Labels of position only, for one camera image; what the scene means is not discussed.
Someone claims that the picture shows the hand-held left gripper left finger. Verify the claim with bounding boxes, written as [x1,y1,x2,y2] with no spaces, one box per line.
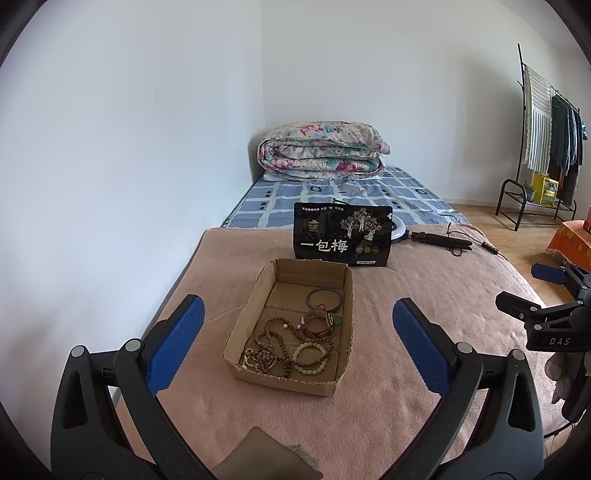
[50,294,218,480]

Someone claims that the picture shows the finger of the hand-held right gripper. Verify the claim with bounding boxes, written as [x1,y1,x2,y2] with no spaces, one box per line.
[531,264,591,289]
[495,292,583,326]

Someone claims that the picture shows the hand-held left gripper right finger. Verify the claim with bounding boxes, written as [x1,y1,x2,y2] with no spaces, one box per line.
[383,298,548,480]

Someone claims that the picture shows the brown wooden bead necklace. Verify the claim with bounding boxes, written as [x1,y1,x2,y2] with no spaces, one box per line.
[240,316,295,376]

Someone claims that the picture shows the brown leather strap watch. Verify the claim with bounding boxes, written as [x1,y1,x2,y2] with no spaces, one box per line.
[301,310,336,338]

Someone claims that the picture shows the cardboard box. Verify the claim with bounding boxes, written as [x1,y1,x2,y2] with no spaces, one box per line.
[223,258,355,398]

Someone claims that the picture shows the dark green bangle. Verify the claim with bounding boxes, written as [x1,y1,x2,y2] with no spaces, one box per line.
[306,288,344,311]

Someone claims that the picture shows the pale bead bracelet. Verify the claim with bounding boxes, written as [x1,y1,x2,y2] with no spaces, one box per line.
[292,340,330,376]

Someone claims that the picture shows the person's right hand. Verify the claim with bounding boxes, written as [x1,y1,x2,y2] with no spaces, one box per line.
[547,353,573,402]

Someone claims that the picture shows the orange cloth covered table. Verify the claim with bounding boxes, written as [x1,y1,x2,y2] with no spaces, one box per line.
[545,220,591,269]

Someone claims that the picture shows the yellow box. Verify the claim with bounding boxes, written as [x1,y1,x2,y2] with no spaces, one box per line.
[530,173,560,205]

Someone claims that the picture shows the black metal clothes rack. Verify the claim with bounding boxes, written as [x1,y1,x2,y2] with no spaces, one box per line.
[495,44,583,232]

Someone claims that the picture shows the black folded tripod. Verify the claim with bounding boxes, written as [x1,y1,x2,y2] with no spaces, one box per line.
[409,231,474,251]

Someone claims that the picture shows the dark hanging clothes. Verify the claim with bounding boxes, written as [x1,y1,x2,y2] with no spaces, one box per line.
[549,92,586,206]

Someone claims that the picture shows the dark olive cloth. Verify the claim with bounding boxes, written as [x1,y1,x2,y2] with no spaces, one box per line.
[215,427,324,480]

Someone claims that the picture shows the black snack bag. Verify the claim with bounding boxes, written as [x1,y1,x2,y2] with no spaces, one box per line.
[294,202,393,267]

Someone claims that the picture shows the striped hanging towel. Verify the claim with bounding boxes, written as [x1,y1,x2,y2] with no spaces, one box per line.
[524,67,553,171]

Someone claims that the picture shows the blue checkered bed sheet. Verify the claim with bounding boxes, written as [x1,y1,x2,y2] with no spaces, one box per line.
[221,165,472,229]

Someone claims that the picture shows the folded floral quilt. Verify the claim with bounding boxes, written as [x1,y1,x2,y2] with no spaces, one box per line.
[257,121,391,182]

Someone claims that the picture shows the black cable with switch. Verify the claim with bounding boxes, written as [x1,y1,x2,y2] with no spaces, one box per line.
[443,223,502,258]

